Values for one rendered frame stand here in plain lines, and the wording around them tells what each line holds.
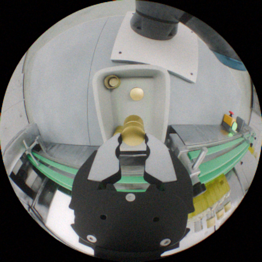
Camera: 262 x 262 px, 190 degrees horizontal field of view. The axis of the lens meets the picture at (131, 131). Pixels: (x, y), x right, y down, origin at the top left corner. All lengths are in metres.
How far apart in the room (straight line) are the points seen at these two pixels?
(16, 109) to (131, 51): 3.52
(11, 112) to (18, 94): 0.62
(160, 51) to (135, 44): 0.08
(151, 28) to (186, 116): 0.33
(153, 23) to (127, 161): 0.42
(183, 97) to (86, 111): 0.36
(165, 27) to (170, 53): 0.10
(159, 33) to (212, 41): 0.15
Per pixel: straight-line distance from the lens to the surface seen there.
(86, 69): 0.33
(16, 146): 0.74
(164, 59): 0.28
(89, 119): 0.34
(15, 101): 3.62
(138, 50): 0.28
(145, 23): 0.27
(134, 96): 0.21
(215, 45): 0.21
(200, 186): 0.16
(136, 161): 0.29
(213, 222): 0.38
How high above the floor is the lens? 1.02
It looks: 60 degrees down
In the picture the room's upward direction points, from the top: 175 degrees counter-clockwise
